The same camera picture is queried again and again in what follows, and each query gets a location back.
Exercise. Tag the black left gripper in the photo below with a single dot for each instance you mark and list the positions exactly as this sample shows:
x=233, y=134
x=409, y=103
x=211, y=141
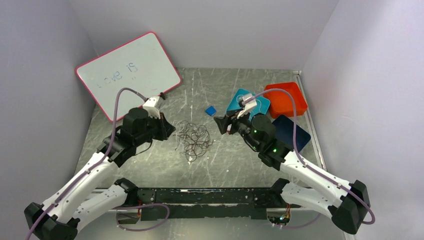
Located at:
x=166, y=128

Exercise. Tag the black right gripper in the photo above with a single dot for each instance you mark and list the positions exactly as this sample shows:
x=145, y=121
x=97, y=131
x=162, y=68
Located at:
x=223, y=123

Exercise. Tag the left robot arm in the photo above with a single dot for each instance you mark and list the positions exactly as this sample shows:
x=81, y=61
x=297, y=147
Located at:
x=63, y=215

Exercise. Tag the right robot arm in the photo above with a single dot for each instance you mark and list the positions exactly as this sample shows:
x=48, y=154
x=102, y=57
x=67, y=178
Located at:
x=345, y=203

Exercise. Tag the small blue stamp block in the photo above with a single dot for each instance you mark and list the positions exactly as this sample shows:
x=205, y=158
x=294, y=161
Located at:
x=210, y=111

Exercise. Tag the light blue plastic bin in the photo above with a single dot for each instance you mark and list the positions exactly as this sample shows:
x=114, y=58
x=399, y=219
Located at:
x=262, y=107

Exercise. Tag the orange plastic bin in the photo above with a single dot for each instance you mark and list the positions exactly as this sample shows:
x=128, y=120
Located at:
x=280, y=103

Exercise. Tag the dark blue plastic bin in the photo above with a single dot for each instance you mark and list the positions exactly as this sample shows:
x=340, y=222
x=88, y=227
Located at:
x=285, y=131

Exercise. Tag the pink framed whiteboard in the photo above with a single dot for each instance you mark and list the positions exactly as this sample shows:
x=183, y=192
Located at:
x=141, y=64

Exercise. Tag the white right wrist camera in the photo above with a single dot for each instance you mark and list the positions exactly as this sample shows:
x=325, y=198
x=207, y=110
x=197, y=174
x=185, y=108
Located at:
x=248, y=103

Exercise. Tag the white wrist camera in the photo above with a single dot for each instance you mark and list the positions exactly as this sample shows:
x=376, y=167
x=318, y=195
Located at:
x=248, y=103
x=151, y=105

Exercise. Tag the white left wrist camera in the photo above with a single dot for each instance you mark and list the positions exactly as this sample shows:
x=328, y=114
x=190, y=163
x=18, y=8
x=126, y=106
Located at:
x=151, y=105

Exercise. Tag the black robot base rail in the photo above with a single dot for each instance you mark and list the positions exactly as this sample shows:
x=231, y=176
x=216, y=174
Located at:
x=198, y=203

